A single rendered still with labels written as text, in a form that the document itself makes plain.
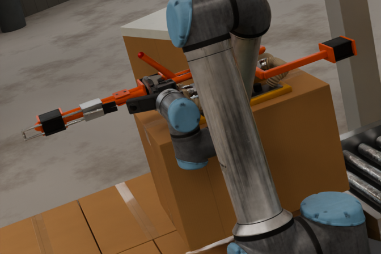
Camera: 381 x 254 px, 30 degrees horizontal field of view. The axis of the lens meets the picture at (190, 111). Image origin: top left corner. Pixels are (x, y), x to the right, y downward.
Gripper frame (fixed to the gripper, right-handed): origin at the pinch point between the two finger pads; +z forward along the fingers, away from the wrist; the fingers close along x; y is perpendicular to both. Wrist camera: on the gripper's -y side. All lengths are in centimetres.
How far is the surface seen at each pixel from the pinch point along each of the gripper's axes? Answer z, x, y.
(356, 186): 2, -66, 70
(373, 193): -8, -65, 71
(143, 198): 57, -65, -4
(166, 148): -18.6, -14.7, -2.5
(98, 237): 39, -65, -28
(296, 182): -20, -42, 37
